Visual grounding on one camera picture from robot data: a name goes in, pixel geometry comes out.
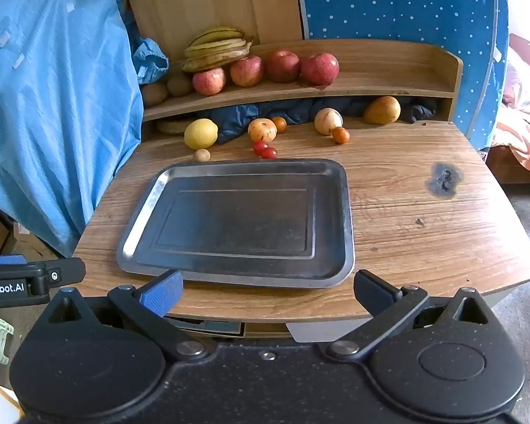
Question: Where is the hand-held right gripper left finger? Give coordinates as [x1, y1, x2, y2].
[35, 269, 209, 361]

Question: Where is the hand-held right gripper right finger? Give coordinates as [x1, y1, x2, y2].
[326, 269, 502, 361]

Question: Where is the rectangular metal tray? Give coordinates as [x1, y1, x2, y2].
[116, 158, 355, 290]

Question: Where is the yellow lemon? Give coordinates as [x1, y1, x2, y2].
[184, 119, 219, 150]

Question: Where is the brown-yellow pear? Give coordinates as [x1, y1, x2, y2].
[364, 96, 401, 125]

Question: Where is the speckled orange round fruit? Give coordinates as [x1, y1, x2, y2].
[248, 118, 277, 143]

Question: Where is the cardboard box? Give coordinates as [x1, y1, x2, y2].
[0, 203, 58, 258]

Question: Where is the light blue plastic garment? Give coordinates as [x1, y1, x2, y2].
[0, 0, 169, 258]

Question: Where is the pale striped round fruit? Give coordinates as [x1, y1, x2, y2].
[314, 108, 343, 136]

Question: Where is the brown kiwi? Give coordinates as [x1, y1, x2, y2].
[141, 83, 169, 107]
[166, 73, 194, 97]

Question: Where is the dark blue cloth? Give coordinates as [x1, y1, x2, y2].
[210, 97, 438, 145]

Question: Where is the pink-red apple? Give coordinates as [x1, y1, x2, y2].
[192, 67, 227, 96]
[230, 56, 264, 87]

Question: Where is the curved wooden shelf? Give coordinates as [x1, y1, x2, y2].
[141, 39, 464, 123]

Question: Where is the dark red apple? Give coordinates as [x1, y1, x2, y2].
[265, 50, 301, 84]
[301, 53, 340, 86]

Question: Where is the pink patterned bedding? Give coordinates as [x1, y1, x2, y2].
[490, 33, 530, 174]

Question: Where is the brown-spotted banana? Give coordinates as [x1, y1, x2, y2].
[181, 48, 252, 74]

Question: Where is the greenish yellow banana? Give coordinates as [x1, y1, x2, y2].
[190, 26, 245, 47]

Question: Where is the blue white-dotted fabric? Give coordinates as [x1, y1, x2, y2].
[296, 0, 511, 151]

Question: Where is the light wooden board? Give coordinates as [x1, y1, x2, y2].
[115, 0, 304, 50]

